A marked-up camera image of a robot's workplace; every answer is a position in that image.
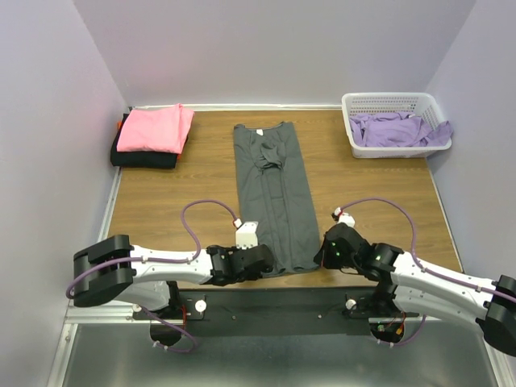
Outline dark grey t-shirt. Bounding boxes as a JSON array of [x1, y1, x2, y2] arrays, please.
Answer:
[[233, 122, 320, 277]]

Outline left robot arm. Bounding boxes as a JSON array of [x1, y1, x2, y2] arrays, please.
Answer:
[[65, 235, 275, 307]]

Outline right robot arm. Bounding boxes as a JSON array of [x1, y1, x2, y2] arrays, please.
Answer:
[[314, 223, 515, 356]]

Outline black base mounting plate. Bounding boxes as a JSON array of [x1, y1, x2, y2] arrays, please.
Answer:
[[160, 286, 388, 339]]

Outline purple t-shirt in basket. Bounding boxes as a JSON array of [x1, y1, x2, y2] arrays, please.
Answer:
[[349, 111, 453, 148]]

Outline folded pink t-shirt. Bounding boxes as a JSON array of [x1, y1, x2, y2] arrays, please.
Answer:
[[117, 104, 194, 155]]

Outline white plastic laundry basket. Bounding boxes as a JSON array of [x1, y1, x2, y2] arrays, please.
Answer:
[[342, 92, 453, 159]]

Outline folded black t-shirt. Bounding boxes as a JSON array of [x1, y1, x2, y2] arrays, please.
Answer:
[[110, 114, 178, 169]]

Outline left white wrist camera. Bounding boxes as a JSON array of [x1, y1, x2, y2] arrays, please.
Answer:
[[233, 218, 259, 249]]

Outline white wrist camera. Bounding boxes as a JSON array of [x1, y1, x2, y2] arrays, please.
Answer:
[[233, 218, 259, 249], [331, 207, 356, 228]]

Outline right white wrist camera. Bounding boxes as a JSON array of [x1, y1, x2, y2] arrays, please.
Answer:
[[331, 207, 356, 228]]

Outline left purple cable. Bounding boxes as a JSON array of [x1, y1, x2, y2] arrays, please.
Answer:
[[66, 200, 245, 354]]

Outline purple cable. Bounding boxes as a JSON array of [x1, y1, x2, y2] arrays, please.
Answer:
[[334, 197, 516, 348], [66, 200, 245, 354]]

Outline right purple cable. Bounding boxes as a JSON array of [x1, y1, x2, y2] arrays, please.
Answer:
[[334, 197, 516, 348]]

